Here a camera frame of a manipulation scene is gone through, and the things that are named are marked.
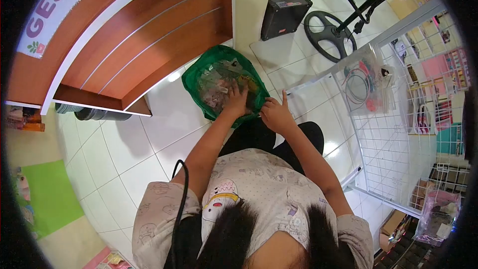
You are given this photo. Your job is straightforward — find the person's left hand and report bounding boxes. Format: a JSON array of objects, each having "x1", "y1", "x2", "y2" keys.
[{"x1": 223, "y1": 83, "x2": 250, "y2": 117}]

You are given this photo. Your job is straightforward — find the person's right hand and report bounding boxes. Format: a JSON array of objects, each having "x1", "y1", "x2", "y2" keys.
[{"x1": 259, "y1": 90, "x2": 296, "y2": 135}]

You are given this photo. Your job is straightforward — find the person's left fingers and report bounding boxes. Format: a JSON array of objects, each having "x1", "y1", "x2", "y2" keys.
[{"x1": 229, "y1": 83, "x2": 250, "y2": 99}]

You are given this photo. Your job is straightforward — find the person's right fingers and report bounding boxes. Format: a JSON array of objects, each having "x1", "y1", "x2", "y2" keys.
[{"x1": 259, "y1": 97, "x2": 281, "y2": 116}]

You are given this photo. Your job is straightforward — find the green plastic bag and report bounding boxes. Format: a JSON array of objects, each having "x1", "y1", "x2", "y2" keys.
[{"x1": 181, "y1": 45, "x2": 270, "y2": 129}]

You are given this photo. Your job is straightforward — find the pile of small packets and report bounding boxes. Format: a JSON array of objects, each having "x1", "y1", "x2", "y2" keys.
[{"x1": 197, "y1": 60, "x2": 260, "y2": 114}]

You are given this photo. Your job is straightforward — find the person's legs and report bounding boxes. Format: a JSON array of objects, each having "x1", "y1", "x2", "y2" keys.
[{"x1": 218, "y1": 118, "x2": 325, "y2": 176}]

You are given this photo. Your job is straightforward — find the black standing fan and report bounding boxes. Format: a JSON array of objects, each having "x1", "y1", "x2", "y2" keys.
[{"x1": 303, "y1": 0, "x2": 415, "y2": 64}]

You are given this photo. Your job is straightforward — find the black box speaker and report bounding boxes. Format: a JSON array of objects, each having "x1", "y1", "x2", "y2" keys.
[{"x1": 260, "y1": 0, "x2": 313, "y2": 42}]

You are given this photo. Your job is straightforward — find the person's body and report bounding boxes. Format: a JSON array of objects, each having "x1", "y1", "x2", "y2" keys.
[{"x1": 131, "y1": 149, "x2": 375, "y2": 269}]

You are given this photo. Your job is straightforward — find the brown wooden counter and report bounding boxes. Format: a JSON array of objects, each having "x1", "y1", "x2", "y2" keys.
[{"x1": 5, "y1": 0, "x2": 234, "y2": 117}]

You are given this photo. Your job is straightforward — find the black round bin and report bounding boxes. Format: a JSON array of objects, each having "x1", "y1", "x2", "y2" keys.
[{"x1": 55, "y1": 103, "x2": 133, "y2": 122}]

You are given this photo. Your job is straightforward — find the brown cardboard box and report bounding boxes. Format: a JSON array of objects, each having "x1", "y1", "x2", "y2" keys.
[{"x1": 379, "y1": 209, "x2": 411, "y2": 253}]

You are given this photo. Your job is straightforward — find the clear bag with pink goods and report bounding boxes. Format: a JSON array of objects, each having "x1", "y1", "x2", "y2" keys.
[{"x1": 414, "y1": 190, "x2": 462, "y2": 247}]

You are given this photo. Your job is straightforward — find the white banner with purple letters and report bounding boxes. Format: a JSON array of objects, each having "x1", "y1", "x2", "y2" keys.
[{"x1": 17, "y1": 0, "x2": 111, "y2": 60}]

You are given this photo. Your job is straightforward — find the pink tray of packets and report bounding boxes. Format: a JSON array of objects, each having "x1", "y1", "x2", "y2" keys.
[{"x1": 83, "y1": 246, "x2": 134, "y2": 269}]

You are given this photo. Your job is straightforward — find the green floor mat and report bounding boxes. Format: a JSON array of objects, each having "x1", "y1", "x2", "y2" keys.
[{"x1": 15, "y1": 159, "x2": 86, "y2": 238}]

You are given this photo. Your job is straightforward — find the clear bag of cables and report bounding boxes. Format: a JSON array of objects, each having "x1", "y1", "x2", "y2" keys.
[{"x1": 333, "y1": 47, "x2": 397, "y2": 117}]

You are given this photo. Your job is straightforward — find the white wire display rack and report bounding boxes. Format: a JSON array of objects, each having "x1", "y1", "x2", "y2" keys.
[{"x1": 286, "y1": 0, "x2": 472, "y2": 219}]

